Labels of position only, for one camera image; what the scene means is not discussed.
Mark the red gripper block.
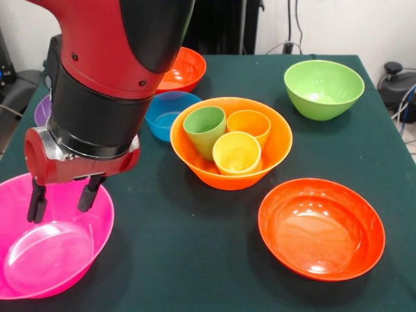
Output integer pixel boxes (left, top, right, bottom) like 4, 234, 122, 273
24, 127, 141, 224

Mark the green plastic cup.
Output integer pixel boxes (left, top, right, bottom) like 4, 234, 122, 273
183, 106, 227, 162

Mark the yellow plastic cup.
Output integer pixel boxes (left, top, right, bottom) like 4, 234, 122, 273
213, 131, 262, 176

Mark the orange plastic cup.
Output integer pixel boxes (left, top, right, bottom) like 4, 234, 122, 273
226, 109, 272, 149

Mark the orange plastic bowl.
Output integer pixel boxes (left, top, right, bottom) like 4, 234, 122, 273
170, 96, 294, 191

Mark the black computer tower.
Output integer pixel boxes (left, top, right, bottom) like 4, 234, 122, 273
0, 25, 17, 95

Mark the pink plastic bowl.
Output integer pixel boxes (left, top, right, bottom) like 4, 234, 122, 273
0, 172, 116, 300

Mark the purple plastic bowl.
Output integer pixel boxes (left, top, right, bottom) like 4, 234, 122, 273
34, 94, 53, 127

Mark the blue plastic bowl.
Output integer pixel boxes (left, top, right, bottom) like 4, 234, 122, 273
145, 91, 202, 142

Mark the red plastic bowl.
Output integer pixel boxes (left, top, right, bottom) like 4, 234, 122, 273
155, 47, 207, 95
257, 177, 386, 281

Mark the dark green table cloth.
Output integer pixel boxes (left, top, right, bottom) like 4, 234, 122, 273
0, 53, 416, 312

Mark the green plastic bowl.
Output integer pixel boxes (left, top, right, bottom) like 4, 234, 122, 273
283, 59, 365, 122

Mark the grey cable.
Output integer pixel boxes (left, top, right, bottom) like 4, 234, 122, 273
0, 103, 24, 118

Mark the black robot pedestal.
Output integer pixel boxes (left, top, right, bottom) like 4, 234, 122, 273
181, 0, 265, 55

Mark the black hanging cable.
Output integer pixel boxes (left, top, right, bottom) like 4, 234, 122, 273
282, 0, 306, 55

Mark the blue cable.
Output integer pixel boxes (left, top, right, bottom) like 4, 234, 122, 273
398, 83, 416, 124

